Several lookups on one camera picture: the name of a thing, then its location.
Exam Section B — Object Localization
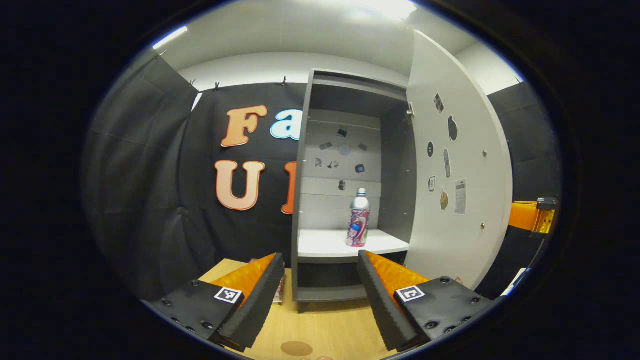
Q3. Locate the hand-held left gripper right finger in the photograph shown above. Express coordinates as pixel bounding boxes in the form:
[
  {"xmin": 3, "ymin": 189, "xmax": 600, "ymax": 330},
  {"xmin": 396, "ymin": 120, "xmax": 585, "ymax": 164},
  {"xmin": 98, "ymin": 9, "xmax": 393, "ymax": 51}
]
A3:
[{"xmin": 357, "ymin": 250, "xmax": 496, "ymax": 352}]

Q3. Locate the white cabinet door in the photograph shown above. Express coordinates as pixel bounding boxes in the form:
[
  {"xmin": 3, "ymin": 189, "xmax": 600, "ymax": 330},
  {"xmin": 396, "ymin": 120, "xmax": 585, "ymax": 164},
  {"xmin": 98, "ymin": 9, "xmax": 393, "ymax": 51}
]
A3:
[{"xmin": 404, "ymin": 30, "xmax": 514, "ymax": 291}]

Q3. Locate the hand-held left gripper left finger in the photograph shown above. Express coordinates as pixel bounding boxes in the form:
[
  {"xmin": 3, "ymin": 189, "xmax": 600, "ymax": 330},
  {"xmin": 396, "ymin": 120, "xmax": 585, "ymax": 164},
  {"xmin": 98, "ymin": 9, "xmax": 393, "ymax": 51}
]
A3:
[{"xmin": 150, "ymin": 252, "xmax": 286, "ymax": 351}]

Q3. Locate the brown round coaster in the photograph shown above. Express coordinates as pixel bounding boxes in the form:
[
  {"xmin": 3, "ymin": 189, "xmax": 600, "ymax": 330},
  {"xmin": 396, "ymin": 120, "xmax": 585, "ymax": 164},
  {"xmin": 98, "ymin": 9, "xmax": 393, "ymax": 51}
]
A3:
[{"xmin": 280, "ymin": 341, "xmax": 313, "ymax": 357}]

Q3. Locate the black backdrop cloth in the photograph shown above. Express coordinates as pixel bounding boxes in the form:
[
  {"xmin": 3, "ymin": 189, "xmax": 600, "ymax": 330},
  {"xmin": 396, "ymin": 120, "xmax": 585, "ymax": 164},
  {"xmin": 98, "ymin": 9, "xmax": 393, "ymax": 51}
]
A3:
[{"xmin": 82, "ymin": 52, "xmax": 563, "ymax": 301}]

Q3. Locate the grey cabinet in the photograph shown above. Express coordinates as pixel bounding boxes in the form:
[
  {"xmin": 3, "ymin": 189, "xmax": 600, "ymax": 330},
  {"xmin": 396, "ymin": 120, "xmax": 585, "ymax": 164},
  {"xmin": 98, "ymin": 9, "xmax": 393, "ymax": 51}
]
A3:
[{"xmin": 291, "ymin": 68, "xmax": 418, "ymax": 315}]

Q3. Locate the silver bottle with red label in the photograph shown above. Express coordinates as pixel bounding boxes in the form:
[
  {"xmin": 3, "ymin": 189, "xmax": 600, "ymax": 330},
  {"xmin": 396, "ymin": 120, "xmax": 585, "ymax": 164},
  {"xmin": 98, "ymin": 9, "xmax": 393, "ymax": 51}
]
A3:
[{"xmin": 346, "ymin": 188, "xmax": 371, "ymax": 248}]

